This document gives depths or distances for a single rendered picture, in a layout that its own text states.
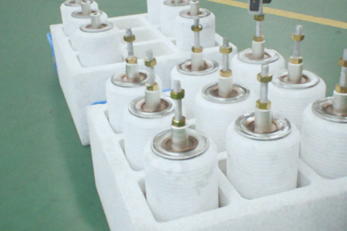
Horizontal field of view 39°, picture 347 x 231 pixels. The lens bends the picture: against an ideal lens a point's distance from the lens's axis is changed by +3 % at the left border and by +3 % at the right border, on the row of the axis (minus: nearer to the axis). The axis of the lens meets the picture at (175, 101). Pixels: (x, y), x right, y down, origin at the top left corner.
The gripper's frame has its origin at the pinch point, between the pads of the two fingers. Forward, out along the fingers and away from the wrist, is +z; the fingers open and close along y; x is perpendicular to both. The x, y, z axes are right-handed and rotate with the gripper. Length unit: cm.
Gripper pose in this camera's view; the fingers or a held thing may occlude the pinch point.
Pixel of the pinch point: (260, 0)
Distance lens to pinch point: 87.3
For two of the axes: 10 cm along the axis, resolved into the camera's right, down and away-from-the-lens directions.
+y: 3.9, -4.2, 8.2
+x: -9.2, -1.3, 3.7
